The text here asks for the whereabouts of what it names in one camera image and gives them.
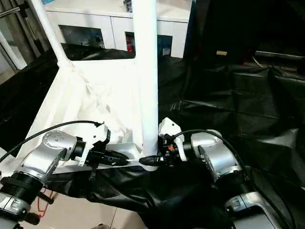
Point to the white plastic table top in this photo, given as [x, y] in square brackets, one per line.
[71, 95]

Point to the white plastic table leg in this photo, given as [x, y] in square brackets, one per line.
[50, 35]
[4, 167]
[147, 59]

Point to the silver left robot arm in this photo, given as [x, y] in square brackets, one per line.
[45, 152]

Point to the dark robot foot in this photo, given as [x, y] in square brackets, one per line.
[101, 226]

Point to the black plastic mat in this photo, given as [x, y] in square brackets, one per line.
[238, 95]

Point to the small tan label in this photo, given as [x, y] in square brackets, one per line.
[221, 52]

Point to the white glass-door cabinet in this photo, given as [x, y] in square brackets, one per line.
[95, 19]

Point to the grey metal tripod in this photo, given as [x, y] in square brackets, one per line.
[23, 28]

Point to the dark horizontal bar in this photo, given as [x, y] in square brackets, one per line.
[281, 55]

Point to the black fabric backdrop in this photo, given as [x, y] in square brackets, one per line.
[250, 23]

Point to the black bundle in clear bag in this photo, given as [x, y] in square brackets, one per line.
[127, 4]

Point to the teal printed plastic sheet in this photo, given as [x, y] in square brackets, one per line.
[48, 2]

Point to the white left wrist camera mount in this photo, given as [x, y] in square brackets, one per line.
[97, 136]

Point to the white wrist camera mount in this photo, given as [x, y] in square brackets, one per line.
[171, 128]
[97, 136]

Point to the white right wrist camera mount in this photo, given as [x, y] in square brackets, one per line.
[171, 128]

